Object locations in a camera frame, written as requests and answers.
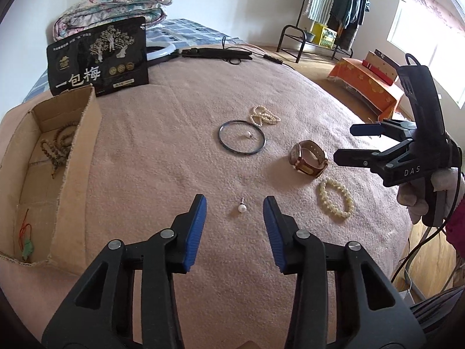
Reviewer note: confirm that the folded floral quilt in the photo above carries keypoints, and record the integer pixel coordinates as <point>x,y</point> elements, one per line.
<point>109,7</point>

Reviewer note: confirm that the black clothes rack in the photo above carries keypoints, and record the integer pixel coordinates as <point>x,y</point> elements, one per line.
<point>301,3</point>

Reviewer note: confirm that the cardboard box with red strip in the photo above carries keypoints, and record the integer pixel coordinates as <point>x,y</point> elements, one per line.
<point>381,65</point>

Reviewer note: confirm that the black folded light stand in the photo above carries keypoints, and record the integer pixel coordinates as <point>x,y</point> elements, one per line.
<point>214,53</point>

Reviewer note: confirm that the orange patterned cloth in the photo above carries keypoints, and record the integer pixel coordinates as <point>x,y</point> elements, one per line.
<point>367,83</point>

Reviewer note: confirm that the window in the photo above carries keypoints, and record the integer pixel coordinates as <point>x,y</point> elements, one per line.
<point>428,43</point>

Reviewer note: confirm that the black snack bag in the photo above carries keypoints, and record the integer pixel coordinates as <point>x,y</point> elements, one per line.
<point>98,65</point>

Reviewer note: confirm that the blue checked bed sheet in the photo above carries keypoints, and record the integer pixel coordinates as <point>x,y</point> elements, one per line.
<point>189,31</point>

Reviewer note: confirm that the grey metal bar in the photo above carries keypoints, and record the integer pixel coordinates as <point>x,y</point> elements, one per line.
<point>412,276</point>

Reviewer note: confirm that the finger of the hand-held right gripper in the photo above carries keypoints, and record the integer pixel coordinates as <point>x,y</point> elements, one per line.
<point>365,129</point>
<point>350,157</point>

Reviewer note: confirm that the dark hanging clothes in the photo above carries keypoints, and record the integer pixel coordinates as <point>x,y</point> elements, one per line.
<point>348,7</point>

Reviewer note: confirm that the dark striped cloth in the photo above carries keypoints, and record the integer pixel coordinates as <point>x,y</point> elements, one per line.
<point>443,309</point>

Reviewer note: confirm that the pink blanket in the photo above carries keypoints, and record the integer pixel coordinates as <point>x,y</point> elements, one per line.
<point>163,145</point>

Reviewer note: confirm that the shallow cardboard box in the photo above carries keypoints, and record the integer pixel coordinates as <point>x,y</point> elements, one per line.
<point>76,189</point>

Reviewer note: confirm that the thin black bangle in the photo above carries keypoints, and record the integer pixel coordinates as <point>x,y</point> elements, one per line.
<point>219,134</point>

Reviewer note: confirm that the black metal shoe rack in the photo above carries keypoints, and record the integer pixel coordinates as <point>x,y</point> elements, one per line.
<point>290,27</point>

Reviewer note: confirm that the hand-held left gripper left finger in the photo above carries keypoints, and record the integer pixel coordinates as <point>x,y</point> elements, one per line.
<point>196,232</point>

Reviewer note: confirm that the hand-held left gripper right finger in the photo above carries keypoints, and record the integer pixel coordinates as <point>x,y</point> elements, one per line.
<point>272,232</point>

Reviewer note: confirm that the person's right hand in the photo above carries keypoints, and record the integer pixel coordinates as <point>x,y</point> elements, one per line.
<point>410,198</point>

